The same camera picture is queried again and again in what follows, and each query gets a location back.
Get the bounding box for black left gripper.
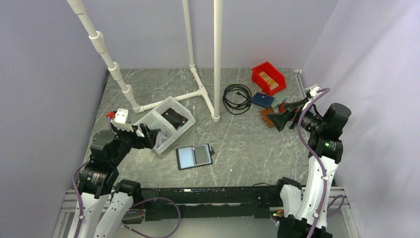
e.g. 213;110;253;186
109;119;158;166

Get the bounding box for red leather card holder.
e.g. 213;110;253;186
278;102;290;113

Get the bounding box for cards in tray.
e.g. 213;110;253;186
155;131;168;148

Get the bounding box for gold card in bin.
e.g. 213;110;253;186
267;80;279;91

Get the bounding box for white PVC pipe frame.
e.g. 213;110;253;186
67;0;221;122

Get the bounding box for black leather card holder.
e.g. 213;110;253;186
175;144;214;170

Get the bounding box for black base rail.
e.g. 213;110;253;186
129;178;290;221

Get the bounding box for red plastic bin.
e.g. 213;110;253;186
251;61;286;96

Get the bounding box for white plastic divided tray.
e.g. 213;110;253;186
134;96;196;155

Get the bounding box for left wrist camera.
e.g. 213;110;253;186
106;108;134;132

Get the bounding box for gold card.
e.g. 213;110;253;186
259;71;273;83
267;80;279;91

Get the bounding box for blue leather card holder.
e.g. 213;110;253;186
251;92;274;108

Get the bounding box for mint green card holder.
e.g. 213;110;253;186
270;92;287;108

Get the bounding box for brown leather card holder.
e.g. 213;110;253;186
260;108;274;128

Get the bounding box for black coiled cable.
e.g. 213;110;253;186
222;84;253;115

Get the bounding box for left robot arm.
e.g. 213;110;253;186
68;123;160;238

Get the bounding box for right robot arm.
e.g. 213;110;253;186
267;99;352;238

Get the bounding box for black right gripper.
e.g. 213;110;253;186
266;97;324;133

